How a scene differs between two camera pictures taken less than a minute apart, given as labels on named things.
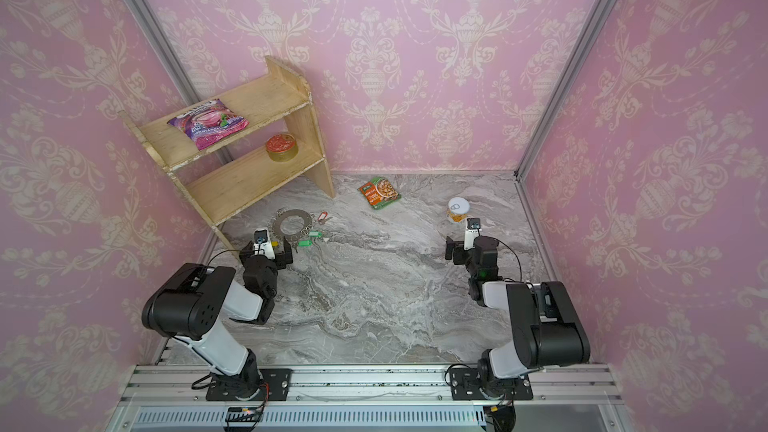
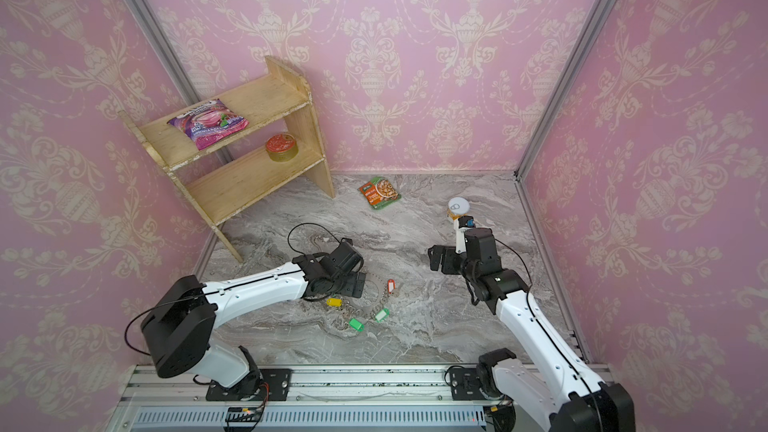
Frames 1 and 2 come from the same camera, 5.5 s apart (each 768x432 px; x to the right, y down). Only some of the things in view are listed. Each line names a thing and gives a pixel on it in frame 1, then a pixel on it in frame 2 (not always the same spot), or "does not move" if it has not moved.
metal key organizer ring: x=275 y=223 -> x=350 y=312
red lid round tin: x=282 y=147 does not move
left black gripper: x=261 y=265 -> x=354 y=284
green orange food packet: x=379 y=192 does not move
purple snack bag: x=210 y=123 does not move
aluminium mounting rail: x=154 y=384 does not move
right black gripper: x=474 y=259 -> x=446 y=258
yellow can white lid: x=458 y=208 does not move
